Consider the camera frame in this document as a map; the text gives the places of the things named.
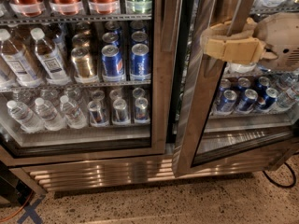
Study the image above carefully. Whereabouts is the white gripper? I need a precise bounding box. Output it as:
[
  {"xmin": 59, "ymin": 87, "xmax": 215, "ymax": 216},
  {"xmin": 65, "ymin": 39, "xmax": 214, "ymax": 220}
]
[{"xmin": 199, "ymin": 12, "xmax": 299, "ymax": 73}]

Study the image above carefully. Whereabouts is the glass fridge door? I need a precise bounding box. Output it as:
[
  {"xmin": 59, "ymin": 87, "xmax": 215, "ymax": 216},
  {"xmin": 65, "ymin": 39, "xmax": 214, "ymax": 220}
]
[
  {"xmin": 1, "ymin": 0, "xmax": 168, "ymax": 167},
  {"xmin": 172, "ymin": 0, "xmax": 299, "ymax": 177}
]

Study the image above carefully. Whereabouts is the stainless steel display fridge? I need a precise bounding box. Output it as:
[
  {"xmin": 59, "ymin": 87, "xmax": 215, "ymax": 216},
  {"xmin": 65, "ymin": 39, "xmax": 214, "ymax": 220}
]
[{"xmin": 0, "ymin": 0, "xmax": 299, "ymax": 194}]

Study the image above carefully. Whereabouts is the right 7up can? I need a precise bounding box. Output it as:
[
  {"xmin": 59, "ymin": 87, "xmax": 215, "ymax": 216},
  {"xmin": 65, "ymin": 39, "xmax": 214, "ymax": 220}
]
[{"xmin": 229, "ymin": 63, "xmax": 256, "ymax": 74}]

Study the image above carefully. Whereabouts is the left lower blue can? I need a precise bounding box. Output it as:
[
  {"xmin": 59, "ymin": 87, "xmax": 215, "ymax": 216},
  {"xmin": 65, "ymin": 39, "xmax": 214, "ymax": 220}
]
[{"xmin": 214, "ymin": 90, "xmax": 237, "ymax": 115}]

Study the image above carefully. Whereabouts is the right lower blue can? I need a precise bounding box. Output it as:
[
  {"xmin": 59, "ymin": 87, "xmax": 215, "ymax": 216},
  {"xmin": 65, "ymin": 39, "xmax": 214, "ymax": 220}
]
[{"xmin": 235, "ymin": 89, "xmax": 258, "ymax": 113}]

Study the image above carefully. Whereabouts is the right blue pepsi can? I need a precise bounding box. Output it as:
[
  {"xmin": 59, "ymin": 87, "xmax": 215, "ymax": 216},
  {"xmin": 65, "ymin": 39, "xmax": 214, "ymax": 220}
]
[{"xmin": 130, "ymin": 44, "xmax": 151, "ymax": 80}]

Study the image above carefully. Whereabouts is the blue pepsi can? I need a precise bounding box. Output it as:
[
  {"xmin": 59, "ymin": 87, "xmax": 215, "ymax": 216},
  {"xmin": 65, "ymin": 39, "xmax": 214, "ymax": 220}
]
[
  {"xmin": 101, "ymin": 45, "xmax": 125, "ymax": 82},
  {"xmin": 130, "ymin": 44, "xmax": 151, "ymax": 80}
]

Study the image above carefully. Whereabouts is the right red bull can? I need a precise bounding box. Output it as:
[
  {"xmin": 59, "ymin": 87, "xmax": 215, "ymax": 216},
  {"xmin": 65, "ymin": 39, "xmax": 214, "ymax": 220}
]
[{"xmin": 134, "ymin": 97, "xmax": 150, "ymax": 123}]

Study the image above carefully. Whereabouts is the red bull can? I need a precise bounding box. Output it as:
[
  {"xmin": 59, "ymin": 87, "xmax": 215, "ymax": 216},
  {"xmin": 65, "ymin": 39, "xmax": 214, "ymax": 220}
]
[
  {"xmin": 112, "ymin": 98, "xmax": 130, "ymax": 125},
  {"xmin": 88, "ymin": 101, "xmax": 108, "ymax": 127},
  {"xmin": 134, "ymin": 97, "xmax": 150, "ymax": 123}
]

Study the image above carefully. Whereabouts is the left blue pepsi can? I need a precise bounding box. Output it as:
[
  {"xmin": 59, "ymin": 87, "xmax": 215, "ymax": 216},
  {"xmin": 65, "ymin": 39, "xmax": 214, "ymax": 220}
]
[{"xmin": 101, "ymin": 45, "xmax": 125, "ymax": 82}]

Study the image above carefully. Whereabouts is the middle red bull can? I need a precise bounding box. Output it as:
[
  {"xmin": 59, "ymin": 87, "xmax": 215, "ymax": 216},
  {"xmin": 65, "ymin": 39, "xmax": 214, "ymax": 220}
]
[{"xmin": 112, "ymin": 98, "xmax": 130, "ymax": 125}]

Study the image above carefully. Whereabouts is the gold can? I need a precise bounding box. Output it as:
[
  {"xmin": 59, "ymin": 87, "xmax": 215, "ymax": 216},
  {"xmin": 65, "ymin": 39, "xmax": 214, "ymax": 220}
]
[{"xmin": 71, "ymin": 47, "xmax": 99, "ymax": 84}]

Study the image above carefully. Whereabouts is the left red bull can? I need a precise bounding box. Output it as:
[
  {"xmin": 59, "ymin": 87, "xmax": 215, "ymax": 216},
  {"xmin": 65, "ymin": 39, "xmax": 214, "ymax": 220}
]
[{"xmin": 88, "ymin": 101, "xmax": 108, "ymax": 127}]

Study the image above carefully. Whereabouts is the right water bottle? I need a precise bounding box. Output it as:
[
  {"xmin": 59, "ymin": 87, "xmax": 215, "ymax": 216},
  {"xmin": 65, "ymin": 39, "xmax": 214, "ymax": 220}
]
[{"xmin": 60, "ymin": 95, "xmax": 87, "ymax": 129}]

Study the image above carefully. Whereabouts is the water bottle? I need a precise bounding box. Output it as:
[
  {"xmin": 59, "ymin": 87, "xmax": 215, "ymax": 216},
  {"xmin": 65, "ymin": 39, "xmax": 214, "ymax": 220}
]
[
  {"xmin": 7, "ymin": 100, "xmax": 44, "ymax": 133},
  {"xmin": 60, "ymin": 95, "xmax": 87, "ymax": 129},
  {"xmin": 35, "ymin": 98, "xmax": 66, "ymax": 131}
]

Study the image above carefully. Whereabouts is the front right tea bottle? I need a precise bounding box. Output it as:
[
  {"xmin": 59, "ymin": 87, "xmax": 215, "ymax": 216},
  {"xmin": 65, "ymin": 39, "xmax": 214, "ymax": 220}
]
[{"xmin": 30, "ymin": 27, "xmax": 71, "ymax": 85}]

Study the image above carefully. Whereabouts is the tea bottle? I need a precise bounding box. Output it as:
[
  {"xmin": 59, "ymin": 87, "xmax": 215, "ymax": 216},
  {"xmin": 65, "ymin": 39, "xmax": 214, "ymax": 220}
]
[
  {"xmin": 0, "ymin": 29, "xmax": 43, "ymax": 88},
  {"xmin": 30, "ymin": 27, "xmax": 71, "ymax": 85}
]

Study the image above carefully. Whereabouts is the middle water bottle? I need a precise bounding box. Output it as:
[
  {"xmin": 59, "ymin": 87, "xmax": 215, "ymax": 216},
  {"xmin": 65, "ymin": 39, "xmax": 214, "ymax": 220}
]
[{"xmin": 35, "ymin": 98, "xmax": 66, "ymax": 131}]

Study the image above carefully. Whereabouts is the front left tea bottle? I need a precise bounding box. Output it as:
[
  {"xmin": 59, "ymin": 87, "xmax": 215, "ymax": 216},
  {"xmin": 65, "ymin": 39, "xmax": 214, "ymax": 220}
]
[{"xmin": 0, "ymin": 29, "xmax": 43, "ymax": 88}]

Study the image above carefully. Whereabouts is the left water bottle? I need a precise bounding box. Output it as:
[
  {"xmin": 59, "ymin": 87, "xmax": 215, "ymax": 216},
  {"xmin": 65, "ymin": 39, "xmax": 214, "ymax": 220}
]
[{"xmin": 7, "ymin": 100, "xmax": 44, "ymax": 133}]

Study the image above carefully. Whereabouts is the blue tape cross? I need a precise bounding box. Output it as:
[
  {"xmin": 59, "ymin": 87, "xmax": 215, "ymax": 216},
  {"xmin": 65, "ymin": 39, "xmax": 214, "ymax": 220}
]
[{"xmin": 17, "ymin": 195, "xmax": 45, "ymax": 224}]

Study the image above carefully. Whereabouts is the black floor cable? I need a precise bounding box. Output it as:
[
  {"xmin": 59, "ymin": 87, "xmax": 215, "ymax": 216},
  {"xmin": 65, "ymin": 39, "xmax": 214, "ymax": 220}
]
[{"xmin": 263, "ymin": 161, "xmax": 298, "ymax": 190}]

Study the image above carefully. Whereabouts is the orange floor cable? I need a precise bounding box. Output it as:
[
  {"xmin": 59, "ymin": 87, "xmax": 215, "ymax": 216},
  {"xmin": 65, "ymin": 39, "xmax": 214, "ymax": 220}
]
[{"xmin": 0, "ymin": 189, "xmax": 36, "ymax": 222}]

